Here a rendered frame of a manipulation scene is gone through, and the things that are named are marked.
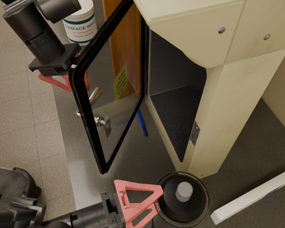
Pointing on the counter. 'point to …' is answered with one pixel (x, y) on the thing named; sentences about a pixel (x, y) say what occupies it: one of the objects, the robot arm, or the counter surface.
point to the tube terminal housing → (235, 84)
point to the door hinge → (146, 58)
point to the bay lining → (172, 67)
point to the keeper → (195, 133)
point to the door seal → (86, 87)
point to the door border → (81, 93)
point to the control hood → (194, 26)
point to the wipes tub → (81, 24)
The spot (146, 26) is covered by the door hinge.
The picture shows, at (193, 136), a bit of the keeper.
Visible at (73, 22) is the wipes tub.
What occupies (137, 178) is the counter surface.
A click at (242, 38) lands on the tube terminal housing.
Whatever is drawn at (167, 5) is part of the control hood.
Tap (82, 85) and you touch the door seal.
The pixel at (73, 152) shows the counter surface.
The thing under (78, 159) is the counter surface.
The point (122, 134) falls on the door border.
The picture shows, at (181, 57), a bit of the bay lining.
